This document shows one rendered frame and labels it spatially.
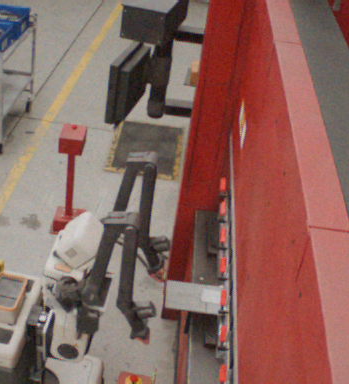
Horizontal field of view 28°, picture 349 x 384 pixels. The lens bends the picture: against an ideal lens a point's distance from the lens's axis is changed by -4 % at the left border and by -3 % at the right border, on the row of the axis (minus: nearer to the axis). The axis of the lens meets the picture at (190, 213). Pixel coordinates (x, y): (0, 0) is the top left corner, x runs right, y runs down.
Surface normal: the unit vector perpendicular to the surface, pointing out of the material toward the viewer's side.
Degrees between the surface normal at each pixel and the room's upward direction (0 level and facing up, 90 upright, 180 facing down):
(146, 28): 90
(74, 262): 90
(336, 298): 0
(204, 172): 90
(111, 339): 0
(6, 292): 0
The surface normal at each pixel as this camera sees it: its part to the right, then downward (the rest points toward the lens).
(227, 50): -0.04, 0.58
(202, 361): 0.14, -0.80
